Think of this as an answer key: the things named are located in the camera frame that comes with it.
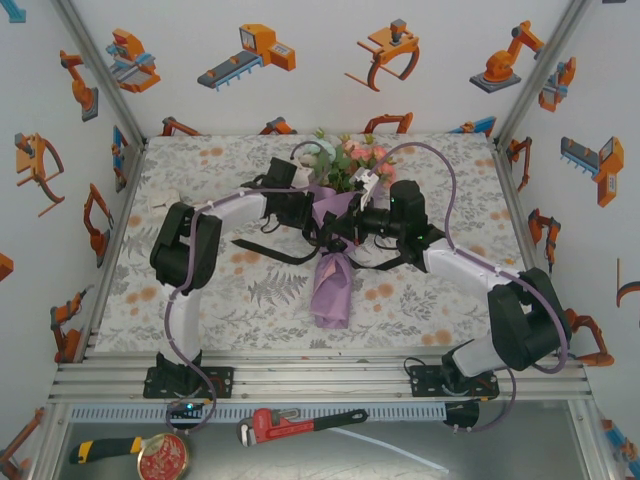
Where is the black fabric strap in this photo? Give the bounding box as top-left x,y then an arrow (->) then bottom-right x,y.
230,212 -> 426,274

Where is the pink and purple wrapping paper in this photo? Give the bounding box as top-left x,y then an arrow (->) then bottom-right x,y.
308,184 -> 371,331

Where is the fake light blue rose stem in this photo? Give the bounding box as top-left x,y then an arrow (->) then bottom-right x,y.
304,128 -> 337,169

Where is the artificial flower bunch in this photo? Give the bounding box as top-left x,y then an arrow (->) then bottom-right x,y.
349,143 -> 397,182

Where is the floral patterned tablecloth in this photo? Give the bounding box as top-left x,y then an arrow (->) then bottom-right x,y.
94,132 -> 554,351

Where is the red pipe wrench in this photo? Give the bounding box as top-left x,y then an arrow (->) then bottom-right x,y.
236,407 -> 370,449

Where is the black circuit board green LED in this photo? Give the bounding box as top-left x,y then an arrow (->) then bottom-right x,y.
167,399 -> 211,426

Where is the thin white strip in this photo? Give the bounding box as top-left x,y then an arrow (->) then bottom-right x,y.
329,425 -> 450,475

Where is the red round tin lid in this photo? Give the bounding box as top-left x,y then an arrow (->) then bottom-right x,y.
137,432 -> 192,480

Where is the yellow and black utility knife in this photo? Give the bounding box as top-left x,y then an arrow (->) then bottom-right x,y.
68,436 -> 144,465

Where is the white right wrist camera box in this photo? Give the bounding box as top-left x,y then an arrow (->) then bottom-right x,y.
349,167 -> 381,206

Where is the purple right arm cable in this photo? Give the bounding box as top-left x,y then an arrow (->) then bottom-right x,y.
367,142 -> 571,435

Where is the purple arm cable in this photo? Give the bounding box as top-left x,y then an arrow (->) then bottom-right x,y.
367,142 -> 571,435
163,142 -> 332,435

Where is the aluminium side rail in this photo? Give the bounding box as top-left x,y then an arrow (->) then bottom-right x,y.
74,142 -> 149,364
492,142 -> 566,359

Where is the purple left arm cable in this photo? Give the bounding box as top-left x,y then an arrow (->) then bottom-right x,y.
163,142 -> 332,435

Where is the aluminium frame rail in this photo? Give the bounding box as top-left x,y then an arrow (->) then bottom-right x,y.
47,349 -> 594,404

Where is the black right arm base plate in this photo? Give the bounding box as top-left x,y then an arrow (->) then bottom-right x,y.
409,363 -> 500,401

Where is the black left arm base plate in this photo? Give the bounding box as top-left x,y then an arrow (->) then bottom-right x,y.
143,366 -> 236,400

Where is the aluminium corner post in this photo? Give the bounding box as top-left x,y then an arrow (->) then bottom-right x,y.
49,0 -> 149,146
494,0 -> 594,146

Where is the grey slotted cable duct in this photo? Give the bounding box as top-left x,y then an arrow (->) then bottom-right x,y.
69,403 -> 446,422

